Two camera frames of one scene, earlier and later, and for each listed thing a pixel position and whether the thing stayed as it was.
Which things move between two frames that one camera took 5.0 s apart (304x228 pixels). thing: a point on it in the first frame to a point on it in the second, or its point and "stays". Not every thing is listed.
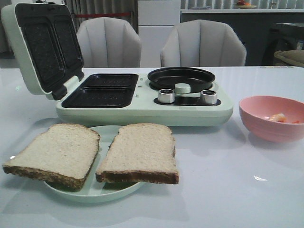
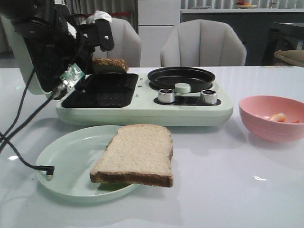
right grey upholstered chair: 203,43 stays
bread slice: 61,156 to 115,61
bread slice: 140,153 stays
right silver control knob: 208,97 stays
